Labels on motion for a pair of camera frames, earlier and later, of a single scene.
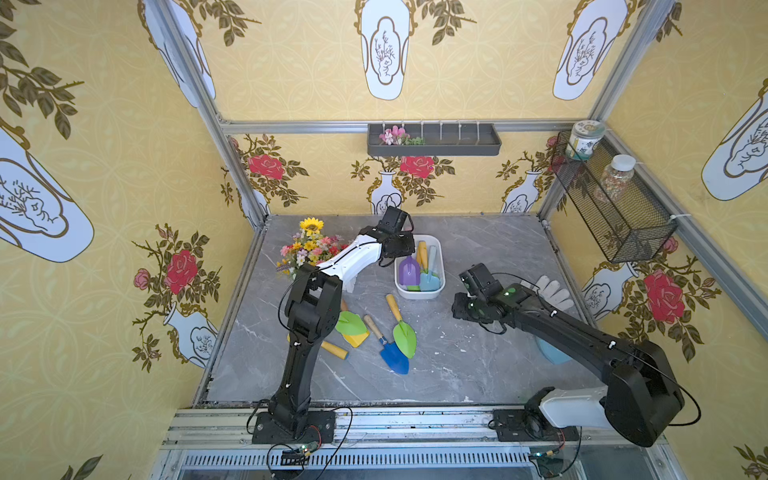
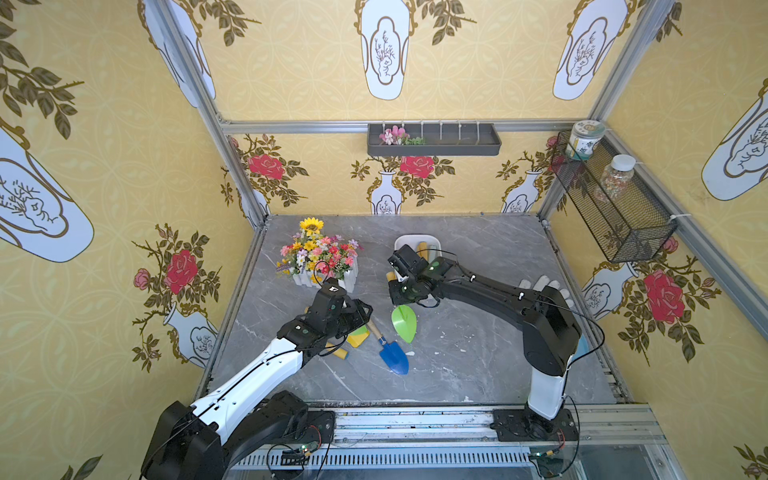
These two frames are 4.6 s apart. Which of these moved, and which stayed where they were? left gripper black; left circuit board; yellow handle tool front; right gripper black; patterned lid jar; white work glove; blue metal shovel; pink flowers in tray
Moved: right gripper black; left gripper black
Stayed: pink flowers in tray; yellow handle tool front; blue metal shovel; white work glove; patterned lid jar; left circuit board
